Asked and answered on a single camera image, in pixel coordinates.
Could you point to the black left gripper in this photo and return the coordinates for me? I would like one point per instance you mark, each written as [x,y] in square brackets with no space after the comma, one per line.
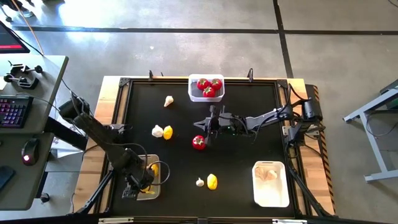
[133,168]

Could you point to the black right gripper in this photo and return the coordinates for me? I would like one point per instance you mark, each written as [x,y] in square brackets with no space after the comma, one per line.
[230,124]

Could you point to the red tomato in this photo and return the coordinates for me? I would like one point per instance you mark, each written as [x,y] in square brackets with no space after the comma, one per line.
[202,84]
[198,143]
[209,92]
[216,84]

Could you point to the white plastic basket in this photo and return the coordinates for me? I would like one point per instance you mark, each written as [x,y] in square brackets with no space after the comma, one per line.
[270,196]
[156,191]

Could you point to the beige pointed garlic bulb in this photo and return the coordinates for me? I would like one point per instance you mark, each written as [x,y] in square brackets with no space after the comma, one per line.
[168,101]

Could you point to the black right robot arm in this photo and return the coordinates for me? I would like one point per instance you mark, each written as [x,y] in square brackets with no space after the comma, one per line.
[264,118]

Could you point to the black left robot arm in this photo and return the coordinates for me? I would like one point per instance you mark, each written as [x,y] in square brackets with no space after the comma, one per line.
[99,137]

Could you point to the small translucent plastic basket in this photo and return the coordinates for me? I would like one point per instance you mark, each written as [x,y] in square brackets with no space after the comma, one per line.
[196,93]

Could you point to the wooden table board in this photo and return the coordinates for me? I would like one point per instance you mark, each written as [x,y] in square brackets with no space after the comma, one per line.
[93,168]

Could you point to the black support strut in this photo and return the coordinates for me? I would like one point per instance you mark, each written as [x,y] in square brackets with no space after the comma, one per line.
[96,194]
[306,193]

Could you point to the black edge clip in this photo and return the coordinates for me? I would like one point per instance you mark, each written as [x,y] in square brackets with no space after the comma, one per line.
[151,75]
[250,74]

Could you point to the white paper sheets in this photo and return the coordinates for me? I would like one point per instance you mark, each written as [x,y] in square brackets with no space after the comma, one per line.
[62,152]

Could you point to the black caster wheel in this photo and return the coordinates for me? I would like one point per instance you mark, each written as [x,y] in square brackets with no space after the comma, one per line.
[45,198]

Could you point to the black computer mouse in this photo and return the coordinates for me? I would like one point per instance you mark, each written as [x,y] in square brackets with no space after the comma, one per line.
[30,151]

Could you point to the grey office desk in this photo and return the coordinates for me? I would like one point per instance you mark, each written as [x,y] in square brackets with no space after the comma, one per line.
[46,93]

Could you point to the black flat pad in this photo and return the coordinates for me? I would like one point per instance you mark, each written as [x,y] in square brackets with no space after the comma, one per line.
[5,177]

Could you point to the black-yellow hazard tape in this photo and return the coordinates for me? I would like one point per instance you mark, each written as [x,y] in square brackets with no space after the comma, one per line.
[327,174]

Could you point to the backlit black keyboard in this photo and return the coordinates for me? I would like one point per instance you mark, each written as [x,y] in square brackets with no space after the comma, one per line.
[14,112]

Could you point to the black bench clamp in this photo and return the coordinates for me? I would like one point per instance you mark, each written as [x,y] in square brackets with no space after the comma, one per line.
[18,68]
[26,82]

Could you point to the grey metal stand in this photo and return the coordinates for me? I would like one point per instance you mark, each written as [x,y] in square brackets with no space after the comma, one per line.
[376,146]

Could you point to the thin wooden stick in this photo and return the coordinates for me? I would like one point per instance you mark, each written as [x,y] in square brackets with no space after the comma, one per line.
[29,29]

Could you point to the black desk monitor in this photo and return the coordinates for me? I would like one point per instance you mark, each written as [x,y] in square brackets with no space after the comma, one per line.
[9,40]

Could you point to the dark chair base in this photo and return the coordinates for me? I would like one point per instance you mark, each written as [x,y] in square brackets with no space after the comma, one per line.
[15,4]

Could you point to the silver bracket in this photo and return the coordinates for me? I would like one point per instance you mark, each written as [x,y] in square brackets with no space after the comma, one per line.
[289,221]
[115,220]

